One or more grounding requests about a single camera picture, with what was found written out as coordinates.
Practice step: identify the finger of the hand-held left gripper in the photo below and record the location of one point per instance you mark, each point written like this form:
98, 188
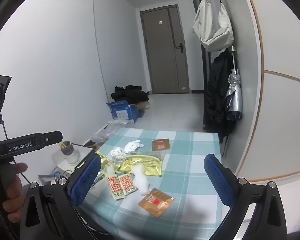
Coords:
51, 137

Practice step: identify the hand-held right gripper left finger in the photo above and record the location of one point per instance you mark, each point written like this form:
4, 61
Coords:
86, 180

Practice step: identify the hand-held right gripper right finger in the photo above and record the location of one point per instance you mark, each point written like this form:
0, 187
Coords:
218, 180

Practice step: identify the small white tissue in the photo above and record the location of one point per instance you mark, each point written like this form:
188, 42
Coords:
117, 154

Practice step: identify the brown heart print sachet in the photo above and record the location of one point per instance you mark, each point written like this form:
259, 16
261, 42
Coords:
161, 145
156, 202

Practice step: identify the white shoulder bag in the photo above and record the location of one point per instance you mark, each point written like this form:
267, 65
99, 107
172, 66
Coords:
212, 25

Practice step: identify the person's left hand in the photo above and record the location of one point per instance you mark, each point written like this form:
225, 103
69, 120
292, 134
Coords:
13, 197

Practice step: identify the bundle of wooden chopsticks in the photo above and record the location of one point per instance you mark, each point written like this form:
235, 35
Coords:
62, 144

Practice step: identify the grey chopstick holder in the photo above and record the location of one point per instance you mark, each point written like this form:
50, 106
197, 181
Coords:
68, 148

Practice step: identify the dark blue flat box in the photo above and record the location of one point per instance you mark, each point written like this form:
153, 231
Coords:
83, 158

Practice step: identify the white cylindrical container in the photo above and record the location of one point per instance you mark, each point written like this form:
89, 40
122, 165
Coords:
72, 158

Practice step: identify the small yellow foil packet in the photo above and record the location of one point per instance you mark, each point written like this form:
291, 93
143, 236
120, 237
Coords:
102, 158

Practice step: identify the white side table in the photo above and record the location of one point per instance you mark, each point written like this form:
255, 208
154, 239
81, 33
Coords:
62, 163

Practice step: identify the red checkered sachet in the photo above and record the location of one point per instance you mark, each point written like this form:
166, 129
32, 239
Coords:
114, 187
127, 183

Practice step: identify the brown paper bag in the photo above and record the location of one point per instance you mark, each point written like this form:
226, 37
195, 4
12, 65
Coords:
93, 143

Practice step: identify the grey open box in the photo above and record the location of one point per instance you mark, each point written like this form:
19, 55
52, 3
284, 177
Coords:
46, 178

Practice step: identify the teal checkered tablecloth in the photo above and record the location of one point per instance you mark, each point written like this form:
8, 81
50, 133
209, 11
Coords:
185, 155

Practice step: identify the crumpled clear plastic wrapper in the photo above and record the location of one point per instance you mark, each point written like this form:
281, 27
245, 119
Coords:
141, 180

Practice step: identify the grey plastic bags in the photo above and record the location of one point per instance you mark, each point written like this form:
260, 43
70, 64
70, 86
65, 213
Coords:
110, 130

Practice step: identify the large crumpled white tissue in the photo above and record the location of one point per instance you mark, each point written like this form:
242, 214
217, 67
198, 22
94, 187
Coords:
133, 146

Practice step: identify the large yellow foil packet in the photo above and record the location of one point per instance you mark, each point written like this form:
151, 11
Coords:
145, 165

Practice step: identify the blue cardboard box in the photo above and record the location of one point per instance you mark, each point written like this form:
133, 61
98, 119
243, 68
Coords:
122, 111

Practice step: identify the black hanging jacket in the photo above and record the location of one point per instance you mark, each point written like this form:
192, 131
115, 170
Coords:
215, 97

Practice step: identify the silver folding umbrella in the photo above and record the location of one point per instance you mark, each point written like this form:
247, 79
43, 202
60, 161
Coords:
234, 97

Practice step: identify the black clothes pile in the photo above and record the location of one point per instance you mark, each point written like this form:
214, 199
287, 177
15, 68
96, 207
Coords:
130, 93

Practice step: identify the beige bag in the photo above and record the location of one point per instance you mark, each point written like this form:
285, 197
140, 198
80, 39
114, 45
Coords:
143, 107

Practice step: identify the white wardrobe with wood trim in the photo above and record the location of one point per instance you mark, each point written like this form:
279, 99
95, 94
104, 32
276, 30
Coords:
277, 80

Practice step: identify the grey room door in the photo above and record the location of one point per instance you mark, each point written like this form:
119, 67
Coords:
162, 60

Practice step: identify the black door lock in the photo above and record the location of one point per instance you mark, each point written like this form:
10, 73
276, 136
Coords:
179, 47

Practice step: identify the dark sliding door frame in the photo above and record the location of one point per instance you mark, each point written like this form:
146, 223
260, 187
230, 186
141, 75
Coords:
200, 55

